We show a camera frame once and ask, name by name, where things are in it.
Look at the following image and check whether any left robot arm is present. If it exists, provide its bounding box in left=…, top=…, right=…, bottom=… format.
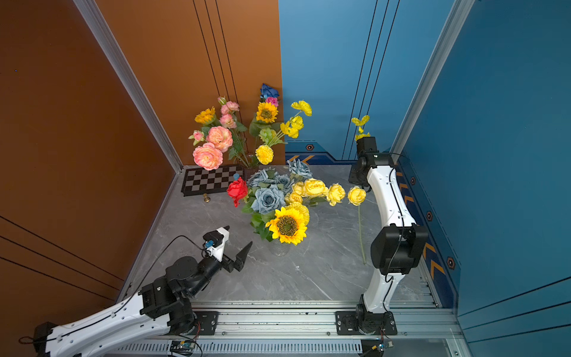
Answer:
left=32, top=244, right=252, bottom=356

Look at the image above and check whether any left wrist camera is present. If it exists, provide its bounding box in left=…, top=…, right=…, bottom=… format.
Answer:
left=203, top=226, right=230, bottom=263

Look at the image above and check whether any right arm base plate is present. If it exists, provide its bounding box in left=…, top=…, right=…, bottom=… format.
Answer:
left=335, top=311, right=398, bottom=336

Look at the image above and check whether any clear glass vase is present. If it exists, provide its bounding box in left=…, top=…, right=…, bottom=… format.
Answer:
left=269, top=239, right=291, bottom=257

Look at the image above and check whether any yellow rose spray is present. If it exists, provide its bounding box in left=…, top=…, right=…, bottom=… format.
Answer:
left=285, top=178, right=367, bottom=263

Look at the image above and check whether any red rose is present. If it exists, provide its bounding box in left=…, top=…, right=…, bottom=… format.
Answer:
left=227, top=176, right=248, bottom=208

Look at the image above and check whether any checkered chessboard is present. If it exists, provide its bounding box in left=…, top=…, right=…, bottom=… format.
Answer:
left=181, top=165, right=244, bottom=196

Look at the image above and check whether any large yellow sunflower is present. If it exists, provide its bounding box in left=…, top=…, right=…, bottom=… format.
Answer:
left=266, top=202, right=310, bottom=245

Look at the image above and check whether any left circuit board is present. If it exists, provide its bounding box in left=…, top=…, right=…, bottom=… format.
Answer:
left=169, top=340, right=200, bottom=356

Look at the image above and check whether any background bouquet in dark vase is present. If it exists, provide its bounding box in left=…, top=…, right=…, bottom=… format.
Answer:
left=189, top=84, right=312, bottom=171

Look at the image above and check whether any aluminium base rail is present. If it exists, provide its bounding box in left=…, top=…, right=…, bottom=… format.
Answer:
left=106, top=300, right=465, bottom=357

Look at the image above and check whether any circuit board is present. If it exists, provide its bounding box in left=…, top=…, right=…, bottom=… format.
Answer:
left=360, top=340, right=394, bottom=357
left=169, top=340, right=200, bottom=356

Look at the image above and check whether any right circuit board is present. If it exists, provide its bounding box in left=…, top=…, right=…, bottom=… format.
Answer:
left=360, top=340, right=394, bottom=357

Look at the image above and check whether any yellow poppy spray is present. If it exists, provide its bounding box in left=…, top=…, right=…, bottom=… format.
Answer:
left=351, top=115, right=371, bottom=141

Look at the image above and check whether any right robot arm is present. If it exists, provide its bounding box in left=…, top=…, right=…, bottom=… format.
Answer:
left=347, top=137, right=428, bottom=336

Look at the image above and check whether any grey blue roses bunch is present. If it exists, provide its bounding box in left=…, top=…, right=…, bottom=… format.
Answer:
left=245, top=159, right=313, bottom=215

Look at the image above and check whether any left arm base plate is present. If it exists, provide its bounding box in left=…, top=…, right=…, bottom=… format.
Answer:
left=170, top=311, right=219, bottom=337

